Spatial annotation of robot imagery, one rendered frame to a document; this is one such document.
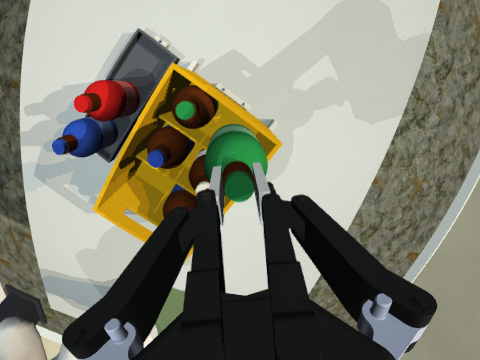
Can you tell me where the green bottle with pale green label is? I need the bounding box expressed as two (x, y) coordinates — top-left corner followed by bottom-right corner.
(204, 124), (268, 202)

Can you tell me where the red bottle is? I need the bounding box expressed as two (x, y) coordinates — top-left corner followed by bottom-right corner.
(74, 80), (140, 121)

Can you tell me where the brown bottle with green cap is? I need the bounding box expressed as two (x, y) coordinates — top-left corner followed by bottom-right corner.
(171, 85), (218, 129)

